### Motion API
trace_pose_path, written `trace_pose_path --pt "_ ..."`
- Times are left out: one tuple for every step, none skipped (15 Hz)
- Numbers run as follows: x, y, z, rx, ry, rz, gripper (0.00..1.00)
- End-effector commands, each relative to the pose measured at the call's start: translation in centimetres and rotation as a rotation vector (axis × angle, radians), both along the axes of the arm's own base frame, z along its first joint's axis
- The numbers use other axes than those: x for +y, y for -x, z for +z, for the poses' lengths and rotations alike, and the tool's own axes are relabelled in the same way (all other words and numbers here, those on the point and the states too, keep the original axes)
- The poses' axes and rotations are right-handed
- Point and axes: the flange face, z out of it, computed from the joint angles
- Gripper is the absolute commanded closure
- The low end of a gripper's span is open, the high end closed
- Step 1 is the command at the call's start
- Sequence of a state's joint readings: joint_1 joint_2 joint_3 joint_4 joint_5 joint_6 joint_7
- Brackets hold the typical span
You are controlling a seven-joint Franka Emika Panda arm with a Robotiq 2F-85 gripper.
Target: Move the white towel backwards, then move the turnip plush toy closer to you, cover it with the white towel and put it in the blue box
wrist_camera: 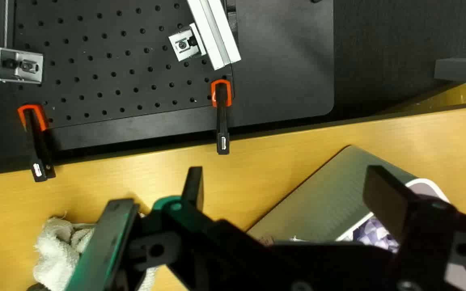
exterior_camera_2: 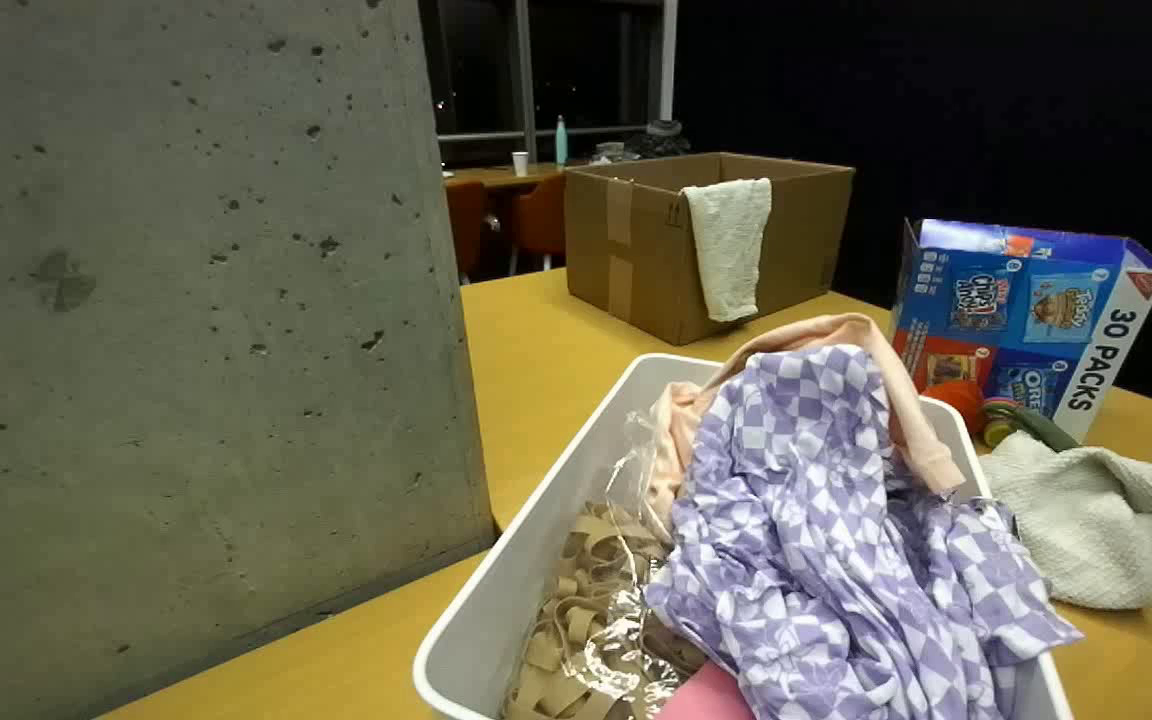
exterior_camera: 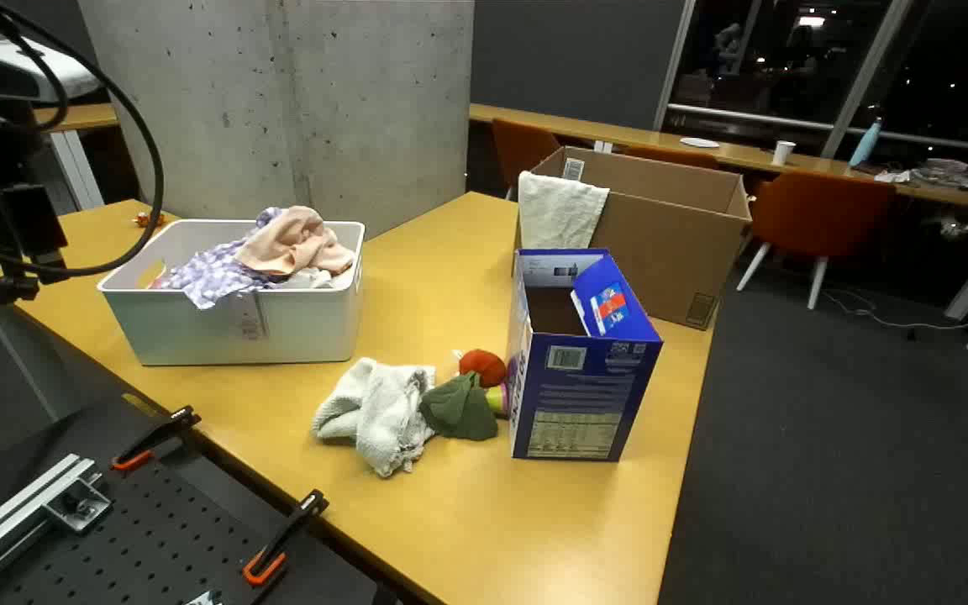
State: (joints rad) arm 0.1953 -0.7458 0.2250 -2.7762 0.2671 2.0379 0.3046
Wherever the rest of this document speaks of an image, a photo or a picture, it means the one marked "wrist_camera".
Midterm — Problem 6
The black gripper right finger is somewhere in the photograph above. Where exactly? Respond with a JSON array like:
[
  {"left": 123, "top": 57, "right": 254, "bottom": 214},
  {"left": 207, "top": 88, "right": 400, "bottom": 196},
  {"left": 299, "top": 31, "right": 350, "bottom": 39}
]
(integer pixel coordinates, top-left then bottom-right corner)
[{"left": 363, "top": 165, "right": 421, "bottom": 241}]

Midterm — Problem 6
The orange black clamp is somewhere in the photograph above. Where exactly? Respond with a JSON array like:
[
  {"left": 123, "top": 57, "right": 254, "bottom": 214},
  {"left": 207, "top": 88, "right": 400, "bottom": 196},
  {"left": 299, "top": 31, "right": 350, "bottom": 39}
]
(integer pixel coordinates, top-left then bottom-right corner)
[
  {"left": 210, "top": 80, "right": 233, "bottom": 156},
  {"left": 18, "top": 104, "right": 55, "bottom": 183}
]

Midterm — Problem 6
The white plastic bin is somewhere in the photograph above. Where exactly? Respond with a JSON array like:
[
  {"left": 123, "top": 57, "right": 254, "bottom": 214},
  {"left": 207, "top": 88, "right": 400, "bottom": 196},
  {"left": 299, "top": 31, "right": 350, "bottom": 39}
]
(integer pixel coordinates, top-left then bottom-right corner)
[{"left": 246, "top": 143, "right": 466, "bottom": 291}]

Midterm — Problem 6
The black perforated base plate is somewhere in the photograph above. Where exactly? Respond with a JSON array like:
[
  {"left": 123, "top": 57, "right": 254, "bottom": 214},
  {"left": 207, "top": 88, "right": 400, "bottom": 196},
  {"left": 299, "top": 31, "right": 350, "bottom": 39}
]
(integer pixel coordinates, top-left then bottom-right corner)
[{"left": 15, "top": 0, "right": 335, "bottom": 151}]

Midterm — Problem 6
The orange black clamp right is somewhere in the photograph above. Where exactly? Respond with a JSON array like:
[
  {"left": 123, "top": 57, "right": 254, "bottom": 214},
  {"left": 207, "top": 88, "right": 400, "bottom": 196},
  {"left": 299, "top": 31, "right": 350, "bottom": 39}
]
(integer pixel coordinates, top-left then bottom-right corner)
[{"left": 210, "top": 80, "right": 233, "bottom": 156}]

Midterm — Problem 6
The white towel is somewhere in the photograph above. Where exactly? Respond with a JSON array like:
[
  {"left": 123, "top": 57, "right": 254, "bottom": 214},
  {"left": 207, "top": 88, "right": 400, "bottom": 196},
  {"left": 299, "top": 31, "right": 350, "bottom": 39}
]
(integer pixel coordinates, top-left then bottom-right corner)
[{"left": 31, "top": 215, "right": 162, "bottom": 291}]

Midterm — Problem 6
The orange black clamp left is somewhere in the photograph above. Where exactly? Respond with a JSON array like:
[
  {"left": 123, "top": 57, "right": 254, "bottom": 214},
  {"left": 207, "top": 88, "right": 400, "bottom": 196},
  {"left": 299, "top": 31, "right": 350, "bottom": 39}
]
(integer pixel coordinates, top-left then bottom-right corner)
[{"left": 18, "top": 104, "right": 55, "bottom": 183}]

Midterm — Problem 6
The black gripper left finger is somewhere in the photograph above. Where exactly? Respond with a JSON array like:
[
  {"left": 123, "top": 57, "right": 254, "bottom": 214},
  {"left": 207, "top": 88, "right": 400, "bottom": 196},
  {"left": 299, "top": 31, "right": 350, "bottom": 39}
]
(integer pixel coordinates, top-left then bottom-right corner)
[{"left": 66, "top": 199, "right": 138, "bottom": 291}]

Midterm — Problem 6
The purple checkered cloth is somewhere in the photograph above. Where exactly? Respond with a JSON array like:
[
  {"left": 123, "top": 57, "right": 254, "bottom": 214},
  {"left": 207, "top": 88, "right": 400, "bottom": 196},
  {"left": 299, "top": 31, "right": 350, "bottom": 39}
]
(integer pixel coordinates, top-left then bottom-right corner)
[{"left": 353, "top": 217, "right": 400, "bottom": 253}]

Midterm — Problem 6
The aluminium extrusion rail right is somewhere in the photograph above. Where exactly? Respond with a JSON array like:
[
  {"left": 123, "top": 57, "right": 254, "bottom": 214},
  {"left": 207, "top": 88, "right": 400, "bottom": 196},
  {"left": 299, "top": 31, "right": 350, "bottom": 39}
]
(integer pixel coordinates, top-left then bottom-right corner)
[{"left": 168, "top": 0, "right": 241, "bottom": 70}]

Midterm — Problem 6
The aluminium extrusion rail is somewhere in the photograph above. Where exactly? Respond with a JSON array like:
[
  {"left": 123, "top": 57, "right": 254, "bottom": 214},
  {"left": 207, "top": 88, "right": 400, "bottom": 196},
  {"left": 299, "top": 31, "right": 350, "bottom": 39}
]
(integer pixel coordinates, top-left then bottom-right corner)
[
  {"left": 168, "top": 0, "right": 241, "bottom": 70},
  {"left": 0, "top": 0, "right": 44, "bottom": 84}
]

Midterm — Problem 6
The aluminium extrusion rail left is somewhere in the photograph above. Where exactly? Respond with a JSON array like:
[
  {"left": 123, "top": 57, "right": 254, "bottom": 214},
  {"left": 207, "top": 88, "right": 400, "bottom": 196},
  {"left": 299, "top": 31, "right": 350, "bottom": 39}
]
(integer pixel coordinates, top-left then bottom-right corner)
[{"left": 0, "top": 0, "right": 44, "bottom": 84}]

